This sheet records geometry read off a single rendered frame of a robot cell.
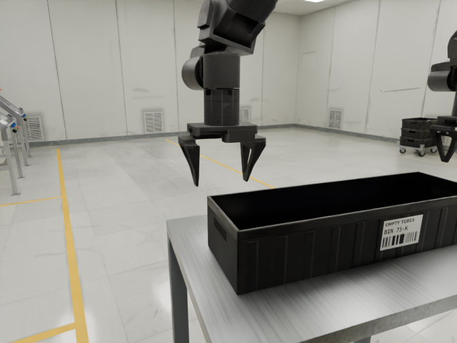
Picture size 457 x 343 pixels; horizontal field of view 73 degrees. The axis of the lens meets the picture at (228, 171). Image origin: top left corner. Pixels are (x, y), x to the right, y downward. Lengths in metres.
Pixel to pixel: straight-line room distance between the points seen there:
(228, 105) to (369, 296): 0.38
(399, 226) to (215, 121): 0.40
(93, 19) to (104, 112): 1.79
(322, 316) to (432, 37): 6.77
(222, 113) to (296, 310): 0.32
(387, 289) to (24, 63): 6.84
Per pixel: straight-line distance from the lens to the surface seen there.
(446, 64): 0.87
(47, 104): 7.02
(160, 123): 7.36
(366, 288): 0.59
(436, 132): 0.83
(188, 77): 0.55
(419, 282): 0.65
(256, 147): 0.50
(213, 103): 0.48
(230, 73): 0.48
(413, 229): 0.70
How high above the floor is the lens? 1.12
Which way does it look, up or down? 15 degrees down
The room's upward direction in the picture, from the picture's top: straight up
